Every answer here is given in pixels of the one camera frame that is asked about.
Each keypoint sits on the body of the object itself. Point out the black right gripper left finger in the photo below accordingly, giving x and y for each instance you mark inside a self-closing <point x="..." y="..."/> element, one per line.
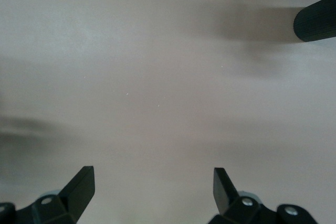
<point x="78" y="192"/>

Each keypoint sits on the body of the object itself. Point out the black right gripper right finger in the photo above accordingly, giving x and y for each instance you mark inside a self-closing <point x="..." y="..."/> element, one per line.
<point x="224" y="192"/>

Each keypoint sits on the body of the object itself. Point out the black ribbed cylinder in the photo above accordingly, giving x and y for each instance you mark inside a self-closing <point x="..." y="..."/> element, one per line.
<point x="317" y="22"/>

